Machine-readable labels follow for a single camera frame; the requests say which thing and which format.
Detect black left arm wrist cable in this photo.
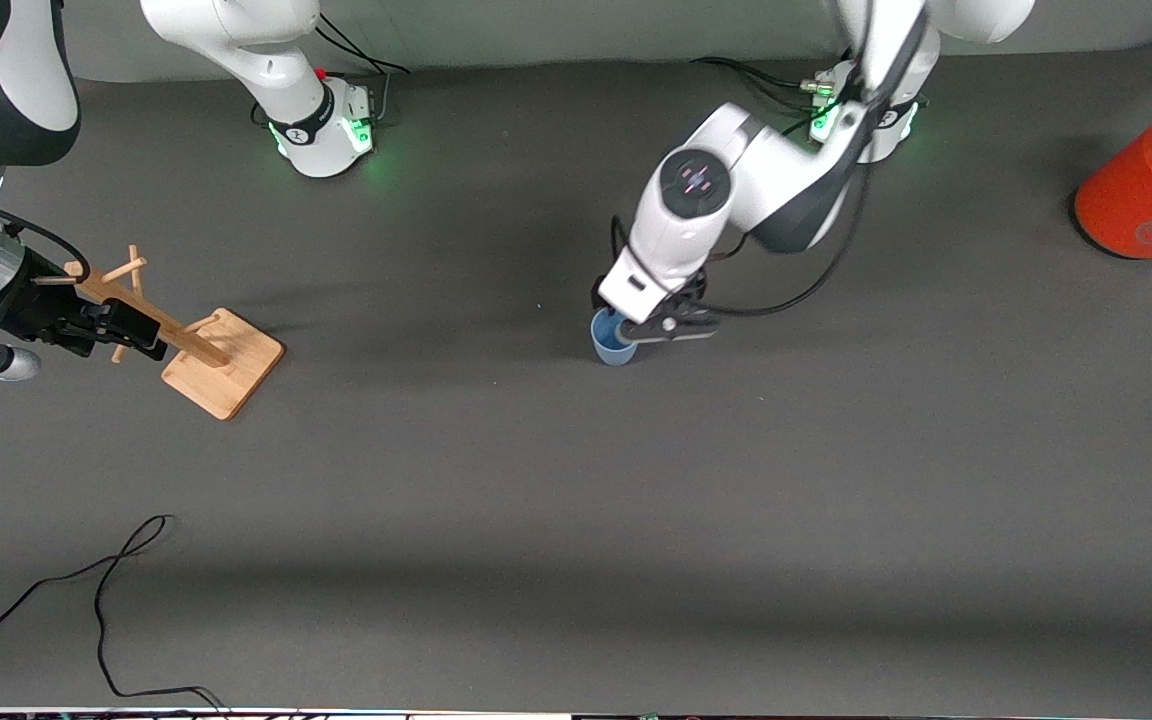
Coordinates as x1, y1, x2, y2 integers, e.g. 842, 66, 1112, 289
610, 0, 927, 321

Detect black left arm base cables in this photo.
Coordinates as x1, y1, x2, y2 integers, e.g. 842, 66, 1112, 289
688, 18, 867, 117

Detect black arm base cables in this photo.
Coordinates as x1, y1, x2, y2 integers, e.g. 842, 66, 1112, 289
688, 18, 867, 117
314, 10, 409, 128

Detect black arm wrist cable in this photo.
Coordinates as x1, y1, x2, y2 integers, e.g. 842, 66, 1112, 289
0, 180, 93, 289
610, 0, 927, 321

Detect wooden cup rack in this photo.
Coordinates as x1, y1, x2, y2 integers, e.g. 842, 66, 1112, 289
36, 244, 286, 422

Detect black right arm wrist cable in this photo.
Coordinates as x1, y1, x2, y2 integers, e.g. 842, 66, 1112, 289
0, 180, 93, 289

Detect thin black cable on table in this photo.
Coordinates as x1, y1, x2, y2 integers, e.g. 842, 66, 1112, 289
0, 514, 227, 713

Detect orange can with grey lid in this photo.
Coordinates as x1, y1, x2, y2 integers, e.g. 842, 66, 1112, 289
1074, 97, 1152, 261

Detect black right arm base cables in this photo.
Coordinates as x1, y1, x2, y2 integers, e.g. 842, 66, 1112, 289
314, 10, 409, 128

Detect light blue cup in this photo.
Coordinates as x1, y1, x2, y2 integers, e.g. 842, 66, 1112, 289
590, 306, 640, 368

